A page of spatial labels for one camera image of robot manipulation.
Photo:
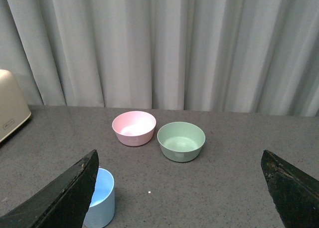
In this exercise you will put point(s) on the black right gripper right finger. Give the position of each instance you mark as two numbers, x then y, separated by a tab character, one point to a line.
294	193

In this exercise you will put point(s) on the grey-white curtain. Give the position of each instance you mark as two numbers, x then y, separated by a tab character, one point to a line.
208	55

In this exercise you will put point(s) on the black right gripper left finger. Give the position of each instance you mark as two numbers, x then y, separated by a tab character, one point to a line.
63	203

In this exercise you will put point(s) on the cream white toaster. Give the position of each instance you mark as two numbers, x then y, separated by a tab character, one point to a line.
14	110

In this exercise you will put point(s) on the pink plastic bowl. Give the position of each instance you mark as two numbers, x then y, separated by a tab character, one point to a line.
134	128

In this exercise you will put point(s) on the green plastic bowl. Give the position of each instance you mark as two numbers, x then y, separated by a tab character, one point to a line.
181	141

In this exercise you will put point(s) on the light blue plastic cup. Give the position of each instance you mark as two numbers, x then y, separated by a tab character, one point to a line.
102	206

